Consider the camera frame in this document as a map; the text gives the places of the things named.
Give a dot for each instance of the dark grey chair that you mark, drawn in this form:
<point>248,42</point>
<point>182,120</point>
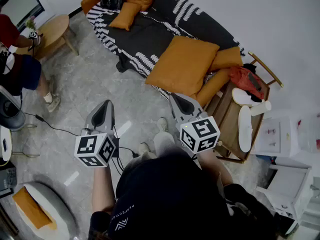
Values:
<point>10,119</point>

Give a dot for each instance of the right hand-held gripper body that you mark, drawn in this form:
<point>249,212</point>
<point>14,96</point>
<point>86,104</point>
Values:
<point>197,134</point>

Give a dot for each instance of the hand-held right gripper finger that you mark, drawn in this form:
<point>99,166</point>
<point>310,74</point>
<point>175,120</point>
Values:
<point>174,111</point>
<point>197,108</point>

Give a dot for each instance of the dark phone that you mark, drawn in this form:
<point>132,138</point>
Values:
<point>254,81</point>

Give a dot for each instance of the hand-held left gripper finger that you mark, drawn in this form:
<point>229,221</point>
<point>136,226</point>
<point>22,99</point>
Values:
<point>112,116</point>
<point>89,122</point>

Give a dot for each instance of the white slipper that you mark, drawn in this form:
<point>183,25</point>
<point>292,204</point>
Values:
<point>245,129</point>
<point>242,97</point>

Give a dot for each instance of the small flower bouquet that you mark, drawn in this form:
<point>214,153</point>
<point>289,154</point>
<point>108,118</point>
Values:
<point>30,23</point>

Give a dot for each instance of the red bag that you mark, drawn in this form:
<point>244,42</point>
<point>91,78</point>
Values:
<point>242,80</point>

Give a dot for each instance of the white round side table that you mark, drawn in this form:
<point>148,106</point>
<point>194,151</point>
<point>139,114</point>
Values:
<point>6,146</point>

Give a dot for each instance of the grey white armchair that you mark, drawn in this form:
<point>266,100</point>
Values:
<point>60,209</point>

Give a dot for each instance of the small orange cushion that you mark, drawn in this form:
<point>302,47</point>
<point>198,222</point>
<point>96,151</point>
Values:
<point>125,16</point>

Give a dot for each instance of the black white patterned throw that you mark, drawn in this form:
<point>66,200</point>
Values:
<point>150,34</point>

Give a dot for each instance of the white storage box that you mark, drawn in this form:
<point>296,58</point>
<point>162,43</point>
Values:
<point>275,134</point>

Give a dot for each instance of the round wooden table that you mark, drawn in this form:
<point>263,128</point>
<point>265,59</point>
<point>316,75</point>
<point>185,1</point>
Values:
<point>53,29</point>

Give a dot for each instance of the glass door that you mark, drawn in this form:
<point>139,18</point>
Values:
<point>20,1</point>

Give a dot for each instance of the person's grey trousers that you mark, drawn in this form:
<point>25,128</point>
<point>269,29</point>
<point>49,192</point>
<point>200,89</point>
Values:
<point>163,142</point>

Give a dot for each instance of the white paper roll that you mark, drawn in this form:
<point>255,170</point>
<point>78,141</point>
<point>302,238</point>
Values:
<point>261,108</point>

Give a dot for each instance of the person's black shirt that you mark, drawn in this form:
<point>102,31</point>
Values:
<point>175,196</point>

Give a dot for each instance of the black cloth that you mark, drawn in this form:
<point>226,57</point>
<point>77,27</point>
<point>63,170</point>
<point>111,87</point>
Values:
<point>250,67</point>

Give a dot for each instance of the black electronic device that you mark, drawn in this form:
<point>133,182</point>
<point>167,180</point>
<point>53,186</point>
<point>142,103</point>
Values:
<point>7,179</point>

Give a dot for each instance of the white shelf unit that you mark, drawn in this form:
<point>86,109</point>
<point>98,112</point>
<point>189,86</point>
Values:
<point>290,184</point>

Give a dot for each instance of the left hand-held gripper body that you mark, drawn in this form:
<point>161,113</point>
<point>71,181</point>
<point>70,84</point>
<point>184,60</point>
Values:
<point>95,146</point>

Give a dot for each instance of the person's white shoe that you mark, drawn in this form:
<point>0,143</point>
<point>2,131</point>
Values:
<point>162,124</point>
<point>144,149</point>

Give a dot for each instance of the person's right forearm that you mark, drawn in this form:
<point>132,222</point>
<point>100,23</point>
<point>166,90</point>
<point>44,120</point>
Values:
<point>215,166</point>

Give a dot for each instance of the person's left forearm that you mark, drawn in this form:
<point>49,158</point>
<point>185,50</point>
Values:
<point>102,189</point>

